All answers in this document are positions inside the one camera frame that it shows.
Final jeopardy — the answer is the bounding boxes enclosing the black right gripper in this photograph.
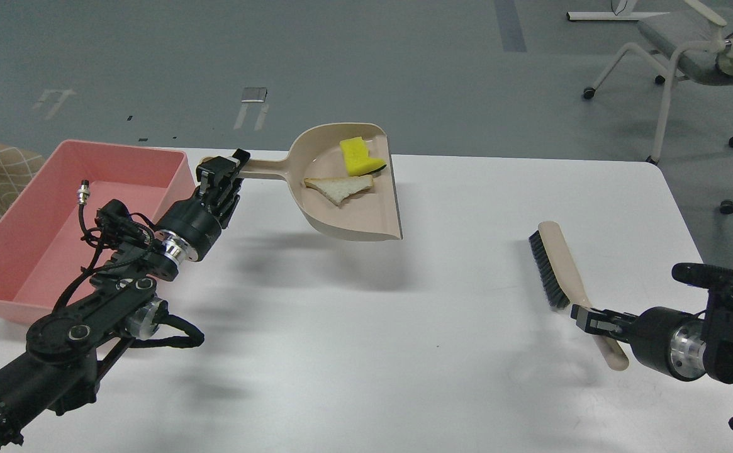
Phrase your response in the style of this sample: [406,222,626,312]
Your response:
[571,305,706,382]

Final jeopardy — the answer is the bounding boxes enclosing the white bread slice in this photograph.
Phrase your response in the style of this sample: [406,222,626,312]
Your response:
[303,175,374,206]

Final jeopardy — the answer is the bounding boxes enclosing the pink plastic bin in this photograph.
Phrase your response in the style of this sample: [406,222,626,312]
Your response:
[0,140,196,326]

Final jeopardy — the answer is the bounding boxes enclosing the beige hand brush black bristles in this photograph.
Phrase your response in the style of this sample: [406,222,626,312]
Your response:
[528,221,630,371]

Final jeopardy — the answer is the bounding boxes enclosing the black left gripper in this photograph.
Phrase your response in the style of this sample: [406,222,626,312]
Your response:
[154,149,250,262]

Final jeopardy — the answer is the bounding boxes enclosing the white frame grey chair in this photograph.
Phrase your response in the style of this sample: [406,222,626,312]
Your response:
[582,1,733,165]

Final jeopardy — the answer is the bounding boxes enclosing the white desk base bar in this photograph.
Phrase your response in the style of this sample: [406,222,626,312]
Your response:
[566,11,664,22]

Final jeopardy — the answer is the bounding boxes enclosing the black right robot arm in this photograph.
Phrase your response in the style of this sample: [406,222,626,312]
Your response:
[571,263,733,430]

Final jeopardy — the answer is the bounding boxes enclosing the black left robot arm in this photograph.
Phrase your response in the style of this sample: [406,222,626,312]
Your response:
[0,149,250,450]

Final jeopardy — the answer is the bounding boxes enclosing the yellow sponge piece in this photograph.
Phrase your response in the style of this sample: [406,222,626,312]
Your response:
[339,137,388,177]

